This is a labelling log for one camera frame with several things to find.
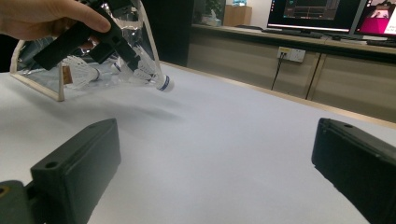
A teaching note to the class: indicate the black keyboard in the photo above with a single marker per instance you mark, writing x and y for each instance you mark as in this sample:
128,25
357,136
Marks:
383,43
292,32

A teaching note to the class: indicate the brown box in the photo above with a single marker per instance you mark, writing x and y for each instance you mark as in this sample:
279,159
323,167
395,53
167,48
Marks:
237,15

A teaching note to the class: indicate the black computer monitor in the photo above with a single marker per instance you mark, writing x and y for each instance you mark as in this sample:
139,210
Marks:
305,15

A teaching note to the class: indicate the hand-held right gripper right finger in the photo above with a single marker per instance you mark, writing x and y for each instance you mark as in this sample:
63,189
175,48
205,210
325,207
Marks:
358,165

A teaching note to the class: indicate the beige cabinet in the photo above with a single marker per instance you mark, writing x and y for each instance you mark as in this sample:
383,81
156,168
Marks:
351,81

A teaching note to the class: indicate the white wall socket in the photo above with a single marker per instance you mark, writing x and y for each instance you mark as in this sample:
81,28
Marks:
295,55

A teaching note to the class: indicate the small blue item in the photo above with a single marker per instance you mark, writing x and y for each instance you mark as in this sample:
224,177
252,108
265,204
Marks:
239,2

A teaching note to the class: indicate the tissue box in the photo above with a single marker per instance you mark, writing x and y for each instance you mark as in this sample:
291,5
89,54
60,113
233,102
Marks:
211,21

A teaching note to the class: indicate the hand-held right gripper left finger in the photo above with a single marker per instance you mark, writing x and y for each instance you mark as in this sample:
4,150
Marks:
77,174

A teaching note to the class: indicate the green plant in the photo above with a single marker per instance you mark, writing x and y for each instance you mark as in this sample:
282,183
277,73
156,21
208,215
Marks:
213,5

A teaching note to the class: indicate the transparent bag with beige trim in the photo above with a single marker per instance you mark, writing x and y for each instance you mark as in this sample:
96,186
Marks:
31,71

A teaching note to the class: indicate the monitor with pink screen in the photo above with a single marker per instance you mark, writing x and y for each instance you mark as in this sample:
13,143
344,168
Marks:
378,26

